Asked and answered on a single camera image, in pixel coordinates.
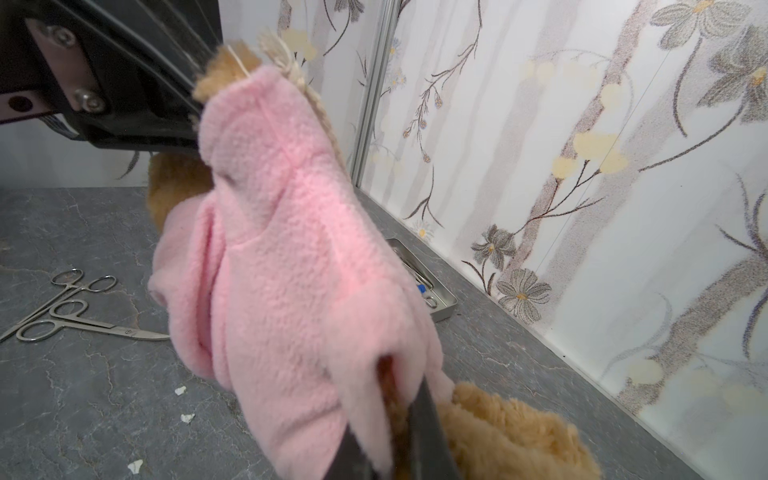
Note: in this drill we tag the brown teddy bear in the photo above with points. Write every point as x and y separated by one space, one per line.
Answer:
489 437

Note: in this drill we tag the steel surgical scissors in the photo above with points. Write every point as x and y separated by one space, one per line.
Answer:
68 315

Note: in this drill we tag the pink teddy hoodie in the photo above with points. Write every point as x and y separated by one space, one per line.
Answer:
279 286

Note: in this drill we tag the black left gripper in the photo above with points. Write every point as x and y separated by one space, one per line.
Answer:
121 73

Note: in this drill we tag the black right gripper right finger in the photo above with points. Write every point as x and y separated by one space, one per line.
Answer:
430 456

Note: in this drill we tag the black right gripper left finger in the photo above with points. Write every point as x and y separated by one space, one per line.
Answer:
350 463

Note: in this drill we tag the metal instrument tray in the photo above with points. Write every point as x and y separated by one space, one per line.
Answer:
440 300

